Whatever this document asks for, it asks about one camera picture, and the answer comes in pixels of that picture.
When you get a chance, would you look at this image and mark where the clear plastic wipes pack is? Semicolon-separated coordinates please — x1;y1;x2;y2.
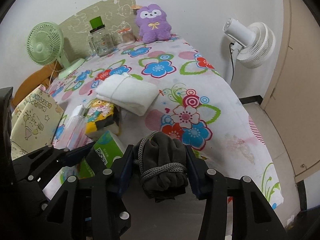
56;105;86;150

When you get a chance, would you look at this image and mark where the yellow cartoon tissue pack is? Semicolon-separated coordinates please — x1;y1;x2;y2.
85;99;120;141

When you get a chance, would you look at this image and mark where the cream cartoon fabric storage box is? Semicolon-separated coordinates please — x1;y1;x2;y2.
10;85;64;160

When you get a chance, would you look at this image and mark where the floral tablecloth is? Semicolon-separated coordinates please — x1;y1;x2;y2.
49;36;284;208

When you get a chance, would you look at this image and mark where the white standing fan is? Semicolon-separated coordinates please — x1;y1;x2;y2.
223;18;276;83

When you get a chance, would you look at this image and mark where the green tissue pack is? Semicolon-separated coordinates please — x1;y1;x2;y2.
78;131;125;179

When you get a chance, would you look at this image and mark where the white towel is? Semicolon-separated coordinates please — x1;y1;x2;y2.
95;73;159;116

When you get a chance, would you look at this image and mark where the green desk fan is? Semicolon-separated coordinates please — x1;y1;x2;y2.
27;22;85;79

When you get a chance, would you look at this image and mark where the dark grey cloth bundle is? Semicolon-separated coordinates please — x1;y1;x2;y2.
133;131;188;203

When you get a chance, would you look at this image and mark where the cotton swab jar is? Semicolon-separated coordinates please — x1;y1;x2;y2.
118;28;136;45

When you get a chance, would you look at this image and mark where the purple plush toy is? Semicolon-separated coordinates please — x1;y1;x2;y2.
135;4;171;43

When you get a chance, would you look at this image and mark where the glass mason jar mug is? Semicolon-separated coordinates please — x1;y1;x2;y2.
89;16;114;57

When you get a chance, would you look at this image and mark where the beige cartoon cardboard panel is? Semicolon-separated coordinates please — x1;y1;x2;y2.
58;0;138;63

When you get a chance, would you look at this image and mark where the beige door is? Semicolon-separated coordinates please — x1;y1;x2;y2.
262;0;319;182

